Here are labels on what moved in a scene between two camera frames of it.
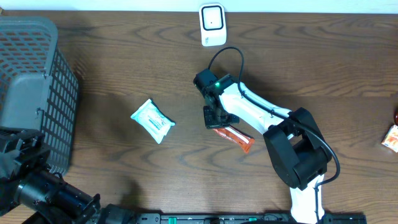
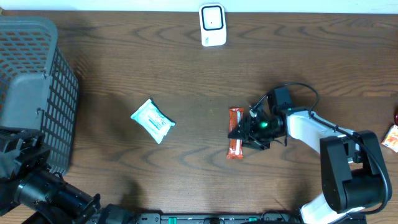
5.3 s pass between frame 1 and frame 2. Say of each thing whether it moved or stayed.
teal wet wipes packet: stayed
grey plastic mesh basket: stayed
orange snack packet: stayed
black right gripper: moved
